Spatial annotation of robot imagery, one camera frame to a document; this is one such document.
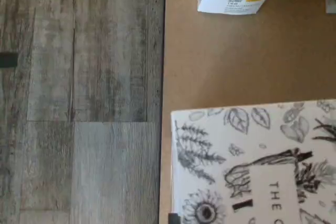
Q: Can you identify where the white tea box yellow strip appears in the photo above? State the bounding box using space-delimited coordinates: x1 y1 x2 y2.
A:
170 99 336 224

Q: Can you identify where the black metal shelf rack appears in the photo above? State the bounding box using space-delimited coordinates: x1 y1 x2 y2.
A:
158 0 167 224

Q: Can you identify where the black floor tape strip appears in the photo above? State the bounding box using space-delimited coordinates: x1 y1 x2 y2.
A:
0 52 18 69

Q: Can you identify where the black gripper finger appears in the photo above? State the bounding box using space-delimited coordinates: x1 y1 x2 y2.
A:
167 212 182 224

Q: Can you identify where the wooden shelf board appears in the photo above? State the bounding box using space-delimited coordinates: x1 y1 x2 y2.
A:
159 0 336 224

